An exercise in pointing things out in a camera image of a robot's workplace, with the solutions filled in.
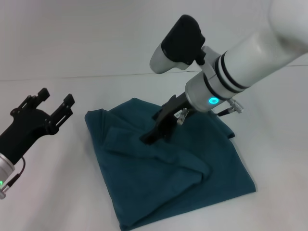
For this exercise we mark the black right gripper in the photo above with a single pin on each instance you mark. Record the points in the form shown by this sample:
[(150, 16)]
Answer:
[(172, 113)]

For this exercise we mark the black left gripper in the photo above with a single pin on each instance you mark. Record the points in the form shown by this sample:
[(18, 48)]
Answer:
[(26, 134)]

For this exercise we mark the teal FREE print t-shirt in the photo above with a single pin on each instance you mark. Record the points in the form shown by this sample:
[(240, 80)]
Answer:
[(168, 168)]

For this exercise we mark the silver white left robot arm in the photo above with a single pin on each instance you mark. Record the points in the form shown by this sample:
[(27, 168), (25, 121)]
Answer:
[(6, 170)]

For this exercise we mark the small silver wrist stud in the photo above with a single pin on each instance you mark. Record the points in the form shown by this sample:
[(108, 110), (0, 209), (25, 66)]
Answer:
[(182, 116)]

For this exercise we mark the silver right camera mount bracket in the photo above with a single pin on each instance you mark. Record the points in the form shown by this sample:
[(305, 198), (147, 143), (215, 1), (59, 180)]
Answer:
[(208, 61)]

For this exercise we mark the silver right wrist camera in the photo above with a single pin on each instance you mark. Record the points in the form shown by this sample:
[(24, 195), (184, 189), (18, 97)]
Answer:
[(178, 45)]

